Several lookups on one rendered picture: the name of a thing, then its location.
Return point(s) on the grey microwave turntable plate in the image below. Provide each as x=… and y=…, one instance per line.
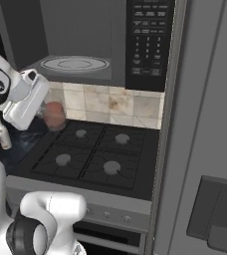
x=75, y=63

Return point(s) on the grey fridge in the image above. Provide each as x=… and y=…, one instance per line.
x=205, y=116

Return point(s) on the white bottle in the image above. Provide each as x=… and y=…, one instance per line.
x=3, y=134

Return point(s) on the grey oven front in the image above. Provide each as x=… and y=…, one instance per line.
x=118, y=212

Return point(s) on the grey oven knob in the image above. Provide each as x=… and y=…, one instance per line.
x=127, y=219
x=87, y=210
x=106, y=215

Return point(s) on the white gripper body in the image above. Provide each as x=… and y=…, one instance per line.
x=27, y=104

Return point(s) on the reddish brown food item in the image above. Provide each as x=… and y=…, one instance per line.
x=55, y=116

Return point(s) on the black open microwave oven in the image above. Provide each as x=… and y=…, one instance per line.
x=147, y=43

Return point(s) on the dark grey fridge dispenser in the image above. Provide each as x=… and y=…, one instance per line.
x=218, y=215

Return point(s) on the black gas hob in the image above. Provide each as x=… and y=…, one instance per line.
x=95, y=156

